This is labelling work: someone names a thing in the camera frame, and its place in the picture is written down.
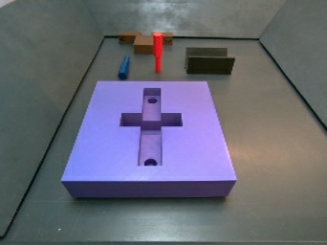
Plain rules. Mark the purple board with cross slot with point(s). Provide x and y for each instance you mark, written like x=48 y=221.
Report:
x=150 y=143

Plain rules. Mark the blue peg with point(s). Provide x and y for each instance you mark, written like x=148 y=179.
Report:
x=124 y=68

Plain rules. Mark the dark olive U-shaped block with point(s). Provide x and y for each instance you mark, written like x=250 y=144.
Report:
x=210 y=61

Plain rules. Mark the brown stepped block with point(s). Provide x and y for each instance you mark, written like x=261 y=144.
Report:
x=142 y=42

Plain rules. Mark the red hexagonal peg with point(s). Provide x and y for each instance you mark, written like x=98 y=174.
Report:
x=158 y=50

